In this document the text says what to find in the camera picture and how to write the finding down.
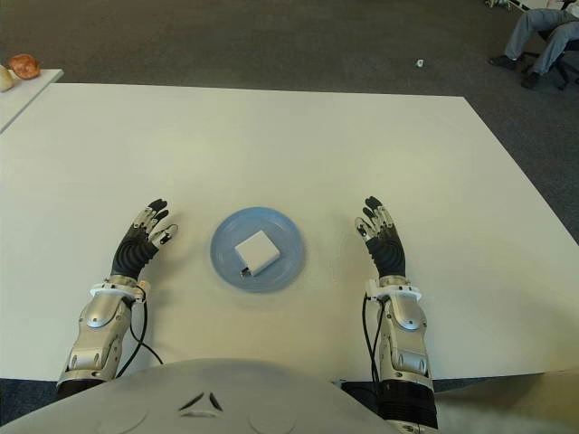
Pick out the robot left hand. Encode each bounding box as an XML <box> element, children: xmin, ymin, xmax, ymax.
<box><xmin>110</xmin><ymin>197</ymin><xmax>180</xmax><ymax>279</ymax></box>

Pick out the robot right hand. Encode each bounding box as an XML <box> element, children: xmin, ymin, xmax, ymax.
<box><xmin>354</xmin><ymin>195</ymin><xmax>407</xmax><ymax>279</ymax></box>

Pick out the white charger block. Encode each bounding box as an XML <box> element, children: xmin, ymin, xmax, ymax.
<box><xmin>233</xmin><ymin>229</ymin><xmax>281</xmax><ymax>278</ymax></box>

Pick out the blue round plate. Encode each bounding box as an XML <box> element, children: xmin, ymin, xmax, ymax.
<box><xmin>210</xmin><ymin>206</ymin><xmax>308</xmax><ymax>295</ymax></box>

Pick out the grey robot torso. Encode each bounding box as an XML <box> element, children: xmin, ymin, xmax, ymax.
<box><xmin>0</xmin><ymin>356</ymin><xmax>403</xmax><ymax>434</ymax></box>

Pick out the white side table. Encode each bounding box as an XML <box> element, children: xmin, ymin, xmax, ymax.
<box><xmin>0</xmin><ymin>68</ymin><xmax>64</xmax><ymax>135</ymax></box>

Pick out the red-brown round bread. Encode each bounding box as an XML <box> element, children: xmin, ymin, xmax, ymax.
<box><xmin>8</xmin><ymin>53</ymin><xmax>42</xmax><ymax>80</ymax></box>

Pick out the pale round fruit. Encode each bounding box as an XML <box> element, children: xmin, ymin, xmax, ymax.
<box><xmin>0</xmin><ymin>64</ymin><xmax>18</xmax><ymax>93</ymax></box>

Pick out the black office chair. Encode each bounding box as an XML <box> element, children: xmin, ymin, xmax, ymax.
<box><xmin>524</xmin><ymin>26</ymin><xmax>578</xmax><ymax>91</ymax></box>

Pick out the seated person in jeans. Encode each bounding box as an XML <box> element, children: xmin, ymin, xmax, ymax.
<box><xmin>489</xmin><ymin>0</ymin><xmax>579</xmax><ymax>90</ymax></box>

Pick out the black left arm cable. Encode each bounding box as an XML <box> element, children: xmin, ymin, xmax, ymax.
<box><xmin>115</xmin><ymin>300</ymin><xmax>165</xmax><ymax>379</ymax></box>

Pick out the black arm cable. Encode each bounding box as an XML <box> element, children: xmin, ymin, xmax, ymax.
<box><xmin>115</xmin><ymin>300</ymin><xmax>165</xmax><ymax>379</ymax></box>
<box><xmin>361</xmin><ymin>293</ymin><xmax>385</xmax><ymax>385</ymax></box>

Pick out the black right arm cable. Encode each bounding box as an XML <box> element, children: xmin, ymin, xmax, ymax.
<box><xmin>361</xmin><ymin>293</ymin><xmax>385</xmax><ymax>385</ymax></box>

